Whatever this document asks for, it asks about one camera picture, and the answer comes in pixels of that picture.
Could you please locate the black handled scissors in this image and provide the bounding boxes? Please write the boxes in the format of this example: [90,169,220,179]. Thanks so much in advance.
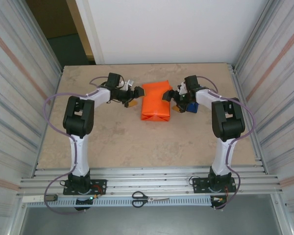
[131,191,171,208]

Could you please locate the grey slotted cable duct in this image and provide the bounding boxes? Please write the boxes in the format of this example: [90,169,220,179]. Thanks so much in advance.
[22,194,213,208]

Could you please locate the orange wrapping paper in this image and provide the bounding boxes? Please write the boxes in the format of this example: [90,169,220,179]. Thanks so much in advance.
[140,79,173,122]

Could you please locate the white door frame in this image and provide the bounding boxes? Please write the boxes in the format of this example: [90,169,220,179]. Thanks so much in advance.
[66,0,105,66]

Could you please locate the black controller board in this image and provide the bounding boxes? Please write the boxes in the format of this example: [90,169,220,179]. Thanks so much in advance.
[210,195,228,211]
[74,197,100,212]

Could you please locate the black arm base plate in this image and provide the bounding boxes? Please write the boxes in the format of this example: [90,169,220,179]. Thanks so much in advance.
[191,177,237,195]
[63,179,107,196]

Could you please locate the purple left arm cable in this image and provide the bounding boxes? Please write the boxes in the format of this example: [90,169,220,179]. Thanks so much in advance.
[43,76,110,215]

